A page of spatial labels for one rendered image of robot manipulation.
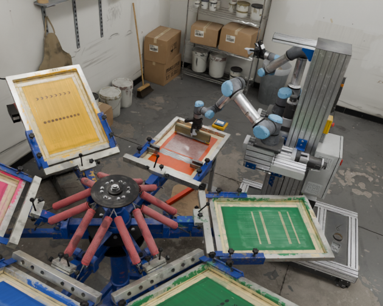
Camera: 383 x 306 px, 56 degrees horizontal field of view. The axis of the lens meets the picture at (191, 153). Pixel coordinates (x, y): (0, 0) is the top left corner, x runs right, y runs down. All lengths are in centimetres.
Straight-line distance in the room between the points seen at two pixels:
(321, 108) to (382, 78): 340
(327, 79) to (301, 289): 192
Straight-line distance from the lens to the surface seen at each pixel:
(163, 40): 599
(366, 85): 634
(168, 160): 310
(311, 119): 300
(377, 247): 437
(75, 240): 228
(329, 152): 314
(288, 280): 368
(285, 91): 331
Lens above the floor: 291
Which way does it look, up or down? 38 degrees down
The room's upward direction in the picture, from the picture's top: 7 degrees clockwise
